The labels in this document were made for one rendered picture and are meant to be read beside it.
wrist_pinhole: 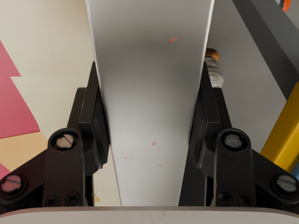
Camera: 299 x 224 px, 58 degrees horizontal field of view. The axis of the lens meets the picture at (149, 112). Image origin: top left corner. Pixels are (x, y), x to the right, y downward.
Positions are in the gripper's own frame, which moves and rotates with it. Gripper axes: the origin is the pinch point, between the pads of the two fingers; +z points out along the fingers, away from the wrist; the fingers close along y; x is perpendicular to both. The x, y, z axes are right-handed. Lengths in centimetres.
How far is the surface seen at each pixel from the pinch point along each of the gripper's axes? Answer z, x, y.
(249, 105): 103, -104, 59
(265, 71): 103, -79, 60
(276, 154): 6.5, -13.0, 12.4
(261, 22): 27.7, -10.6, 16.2
